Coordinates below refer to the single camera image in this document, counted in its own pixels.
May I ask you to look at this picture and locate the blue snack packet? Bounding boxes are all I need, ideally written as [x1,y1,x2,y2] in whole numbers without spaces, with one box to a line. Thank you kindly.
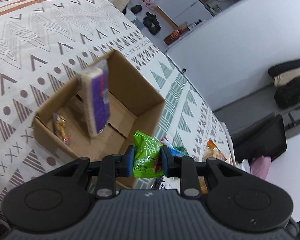
[168,146,189,156]

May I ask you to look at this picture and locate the hanging dark clothes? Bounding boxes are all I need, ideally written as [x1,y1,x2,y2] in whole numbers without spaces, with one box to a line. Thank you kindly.
[268,59,300,109]

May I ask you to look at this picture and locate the red oil bottle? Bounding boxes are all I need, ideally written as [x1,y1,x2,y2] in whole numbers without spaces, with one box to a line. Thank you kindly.
[164,29,184,46]

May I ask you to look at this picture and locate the pink cloth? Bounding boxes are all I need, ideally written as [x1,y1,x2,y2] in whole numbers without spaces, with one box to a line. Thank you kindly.
[250,156,271,180]

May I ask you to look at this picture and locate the green snack bag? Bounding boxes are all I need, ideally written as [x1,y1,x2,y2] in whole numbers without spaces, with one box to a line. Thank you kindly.
[133,131,164,178]

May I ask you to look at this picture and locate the purple cracker pack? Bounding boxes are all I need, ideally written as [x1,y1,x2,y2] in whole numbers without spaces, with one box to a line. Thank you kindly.
[79,60,110,139]

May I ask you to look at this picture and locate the black shoes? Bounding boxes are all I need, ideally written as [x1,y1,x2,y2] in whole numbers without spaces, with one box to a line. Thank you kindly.
[130,5,161,36]

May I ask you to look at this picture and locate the patterned bed blanket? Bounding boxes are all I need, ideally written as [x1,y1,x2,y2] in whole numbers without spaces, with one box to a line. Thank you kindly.
[0,0,239,221]

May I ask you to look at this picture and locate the white kitchen cabinet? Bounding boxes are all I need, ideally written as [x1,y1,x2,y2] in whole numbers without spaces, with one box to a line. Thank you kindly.
[157,0,213,25]

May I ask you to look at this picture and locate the orange cracker pack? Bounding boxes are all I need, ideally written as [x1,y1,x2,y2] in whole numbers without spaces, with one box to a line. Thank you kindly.
[198,140,227,194]

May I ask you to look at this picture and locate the water bottle pack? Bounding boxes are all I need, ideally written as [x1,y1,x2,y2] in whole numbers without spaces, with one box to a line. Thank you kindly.
[142,0,158,10]

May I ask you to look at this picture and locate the black chair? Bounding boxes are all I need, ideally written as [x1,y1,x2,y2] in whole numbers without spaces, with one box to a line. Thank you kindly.
[231,112,287,163]

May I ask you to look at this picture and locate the red snack packet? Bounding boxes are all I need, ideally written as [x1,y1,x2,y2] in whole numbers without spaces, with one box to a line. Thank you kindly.
[161,137,173,148]

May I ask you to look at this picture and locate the yellow snack packet in box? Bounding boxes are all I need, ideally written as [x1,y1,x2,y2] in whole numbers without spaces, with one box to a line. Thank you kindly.
[52,113,71,146]

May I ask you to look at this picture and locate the brown cardboard box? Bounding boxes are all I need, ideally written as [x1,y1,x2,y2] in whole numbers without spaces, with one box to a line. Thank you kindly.
[32,50,165,161]

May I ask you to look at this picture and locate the white crumpled cloth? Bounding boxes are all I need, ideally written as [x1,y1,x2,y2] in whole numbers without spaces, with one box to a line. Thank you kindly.
[237,159,250,173]

